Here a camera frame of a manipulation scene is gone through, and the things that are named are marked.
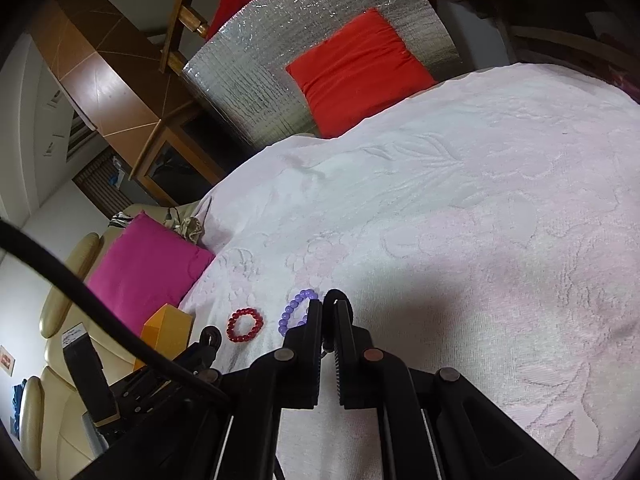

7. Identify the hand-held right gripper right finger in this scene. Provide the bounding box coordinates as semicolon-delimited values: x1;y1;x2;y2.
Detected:
333;300;576;480

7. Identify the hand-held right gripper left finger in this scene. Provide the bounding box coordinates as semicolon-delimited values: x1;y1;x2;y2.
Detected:
95;300;323;480

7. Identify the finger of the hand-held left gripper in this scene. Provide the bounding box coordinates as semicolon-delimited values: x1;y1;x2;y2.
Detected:
170;326;222;377

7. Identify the red bead bracelet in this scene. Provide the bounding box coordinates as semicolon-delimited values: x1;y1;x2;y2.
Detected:
226;307;264;345

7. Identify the orange cardboard box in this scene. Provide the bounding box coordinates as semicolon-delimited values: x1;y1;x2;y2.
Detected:
132;305;195;372

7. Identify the purple bead bracelet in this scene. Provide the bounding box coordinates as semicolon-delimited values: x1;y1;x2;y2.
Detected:
276;288;321;337

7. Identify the black hair tie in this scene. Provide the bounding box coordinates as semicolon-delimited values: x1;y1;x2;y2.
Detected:
322;288;357;357

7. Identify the beige leather sofa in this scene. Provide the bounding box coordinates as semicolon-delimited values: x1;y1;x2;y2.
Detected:
10;202;211;472

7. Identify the pink pillow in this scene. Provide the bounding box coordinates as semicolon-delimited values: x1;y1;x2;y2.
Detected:
86;211;217;323

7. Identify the beige floral cloth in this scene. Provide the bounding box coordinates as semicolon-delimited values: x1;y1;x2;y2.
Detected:
172;216;207;249

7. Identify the white embossed blanket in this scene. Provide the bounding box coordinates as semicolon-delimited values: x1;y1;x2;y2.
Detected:
177;62;640;480

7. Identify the wooden cabinet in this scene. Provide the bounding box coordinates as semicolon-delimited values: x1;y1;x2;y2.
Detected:
129;95;227;208

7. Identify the dark slatted door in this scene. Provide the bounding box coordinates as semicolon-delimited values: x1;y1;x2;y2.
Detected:
72;152;162;219

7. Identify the silver insulation panel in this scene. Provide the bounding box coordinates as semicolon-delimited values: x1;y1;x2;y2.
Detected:
181;0;463;153

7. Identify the red pillow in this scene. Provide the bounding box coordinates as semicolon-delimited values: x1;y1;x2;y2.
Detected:
285;8;438;139

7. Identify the wooden stair railing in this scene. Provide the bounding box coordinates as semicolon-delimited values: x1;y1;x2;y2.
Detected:
159;0;237;74

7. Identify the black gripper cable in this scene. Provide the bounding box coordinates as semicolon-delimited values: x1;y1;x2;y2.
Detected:
0;219;232;406

